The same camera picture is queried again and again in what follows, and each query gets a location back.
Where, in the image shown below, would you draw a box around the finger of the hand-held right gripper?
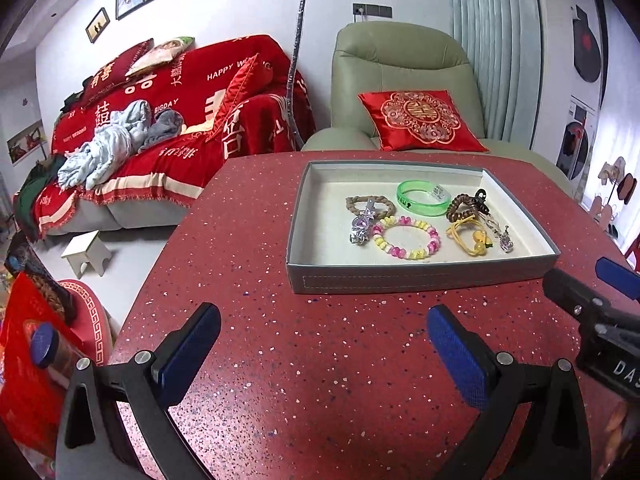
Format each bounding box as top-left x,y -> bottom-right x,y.
542,267 -> 640,333
596,256 -> 640,306

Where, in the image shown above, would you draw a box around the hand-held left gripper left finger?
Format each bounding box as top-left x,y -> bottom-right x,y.
54,302 -> 222,480

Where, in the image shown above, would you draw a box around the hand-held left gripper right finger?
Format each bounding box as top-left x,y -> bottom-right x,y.
426,304 -> 593,480

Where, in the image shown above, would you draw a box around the silver chain purple charm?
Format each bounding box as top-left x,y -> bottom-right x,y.
482,212 -> 516,253

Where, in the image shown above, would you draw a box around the yellow cord bracelet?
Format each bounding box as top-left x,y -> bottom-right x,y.
445,215 -> 493,257

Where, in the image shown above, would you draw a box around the pink and yellow bead bracelet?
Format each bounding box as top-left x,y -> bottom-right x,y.
371,215 -> 442,261

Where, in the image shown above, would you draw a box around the brown spiral hair tie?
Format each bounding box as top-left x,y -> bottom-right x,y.
446,187 -> 488,223

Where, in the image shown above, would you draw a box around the green translucent bracelet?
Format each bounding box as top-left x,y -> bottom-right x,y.
396,179 -> 452,218

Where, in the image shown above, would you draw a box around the silver hair clip purple stones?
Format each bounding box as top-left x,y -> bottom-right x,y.
348,199 -> 379,247

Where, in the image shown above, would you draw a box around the grey jewelry tray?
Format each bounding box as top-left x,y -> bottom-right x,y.
285,160 -> 561,296

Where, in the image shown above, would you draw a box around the brown bead bracelet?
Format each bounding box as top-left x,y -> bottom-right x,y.
345,194 -> 398,218

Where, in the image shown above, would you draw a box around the shoe rack with slippers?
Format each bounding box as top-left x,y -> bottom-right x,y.
597,156 -> 640,241

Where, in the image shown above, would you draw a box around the blue capped bottle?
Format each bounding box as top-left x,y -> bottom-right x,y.
30,322 -> 61,368

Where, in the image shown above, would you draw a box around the white small stool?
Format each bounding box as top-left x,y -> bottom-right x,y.
61,230 -> 112,280

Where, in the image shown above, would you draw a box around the grey sofa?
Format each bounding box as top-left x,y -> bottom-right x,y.
75,195 -> 191,231

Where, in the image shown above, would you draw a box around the dark woven bag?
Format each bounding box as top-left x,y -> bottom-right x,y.
5,232 -> 76,321

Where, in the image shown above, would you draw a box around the red bag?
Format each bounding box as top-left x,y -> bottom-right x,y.
0,272 -> 96,461

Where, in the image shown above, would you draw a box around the sofa with red blanket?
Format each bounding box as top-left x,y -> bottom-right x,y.
37,34 -> 317,241

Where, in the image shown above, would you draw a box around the red embroidered cushion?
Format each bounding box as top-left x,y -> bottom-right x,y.
357,89 -> 491,153

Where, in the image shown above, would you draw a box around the light blue clothes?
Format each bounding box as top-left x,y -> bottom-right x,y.
57,100 -> 153,191

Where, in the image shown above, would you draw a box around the dark green clothes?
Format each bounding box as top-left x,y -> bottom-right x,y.
12,160 -> 66,241

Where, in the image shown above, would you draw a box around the grey cloth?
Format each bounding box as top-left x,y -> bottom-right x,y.
137,110 -> 187,153

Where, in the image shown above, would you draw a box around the pale green curtain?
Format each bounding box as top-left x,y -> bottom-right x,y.
447,0 -> 543,146

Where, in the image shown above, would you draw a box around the red satin pillow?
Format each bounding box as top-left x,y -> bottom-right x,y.
211,52 -> 273,131

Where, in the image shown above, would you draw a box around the pale green armchair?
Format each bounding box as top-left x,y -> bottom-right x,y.
299,22 -> 576,196

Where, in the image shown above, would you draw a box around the red lettered pillow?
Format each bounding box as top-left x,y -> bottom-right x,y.
80,38 -> 155,108

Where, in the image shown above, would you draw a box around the photo print pillow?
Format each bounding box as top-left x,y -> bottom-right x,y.
125,36 -> 196,77

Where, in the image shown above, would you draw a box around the small framed photo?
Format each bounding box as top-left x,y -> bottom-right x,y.
85,7 -> 111,43

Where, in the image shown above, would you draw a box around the black red wall decal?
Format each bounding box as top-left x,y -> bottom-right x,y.
572,5 -> 606,83
555,97 -> 593,181

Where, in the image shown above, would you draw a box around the wall poster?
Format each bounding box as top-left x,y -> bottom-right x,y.
6,120 -> 48,166

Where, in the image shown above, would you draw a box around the dark wall socket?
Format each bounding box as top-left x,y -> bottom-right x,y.
352,2 -> 393,17

